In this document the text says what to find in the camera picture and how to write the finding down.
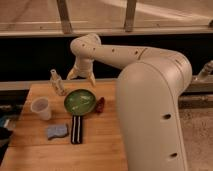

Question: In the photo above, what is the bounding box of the grey pipe fitting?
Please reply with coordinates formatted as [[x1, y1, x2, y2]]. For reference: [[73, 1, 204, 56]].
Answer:
[[195, 60, 213, 81]]

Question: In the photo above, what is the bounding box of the small glass bottle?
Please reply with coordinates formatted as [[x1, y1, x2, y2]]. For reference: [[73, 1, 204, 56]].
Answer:
[[50, 69, 67, 96]]

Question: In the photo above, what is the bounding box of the blue sponge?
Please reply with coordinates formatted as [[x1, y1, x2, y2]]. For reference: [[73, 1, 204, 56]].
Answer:
[[46, 124, 68, 140]]

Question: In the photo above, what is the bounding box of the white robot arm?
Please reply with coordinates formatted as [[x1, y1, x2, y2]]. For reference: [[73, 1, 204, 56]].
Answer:
[[67, 34, 192, 171]]

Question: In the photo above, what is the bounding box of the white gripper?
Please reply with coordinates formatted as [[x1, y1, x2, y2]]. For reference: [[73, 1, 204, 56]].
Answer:
[[67, 57, 96, 87]]

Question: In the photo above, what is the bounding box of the metal window post left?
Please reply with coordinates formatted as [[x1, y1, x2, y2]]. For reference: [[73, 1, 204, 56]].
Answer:
[[56, 0, 72, 34]]

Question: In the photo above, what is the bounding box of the metal window post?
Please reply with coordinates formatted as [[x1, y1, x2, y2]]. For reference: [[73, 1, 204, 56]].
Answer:
[[56, 0, 72, 34], [124, 0, 137, 32]]

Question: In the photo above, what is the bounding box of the metal window post right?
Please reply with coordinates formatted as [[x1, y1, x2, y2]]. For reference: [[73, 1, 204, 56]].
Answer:
[[124, 0, 137, 32]]

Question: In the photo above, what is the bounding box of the clear plastic cup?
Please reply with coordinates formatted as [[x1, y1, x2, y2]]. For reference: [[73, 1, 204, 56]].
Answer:
[[30, 97, 52, 121]]

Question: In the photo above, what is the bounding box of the red pepper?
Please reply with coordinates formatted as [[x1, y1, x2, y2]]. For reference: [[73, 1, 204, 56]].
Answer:
[[95, 97, 105, 113]]

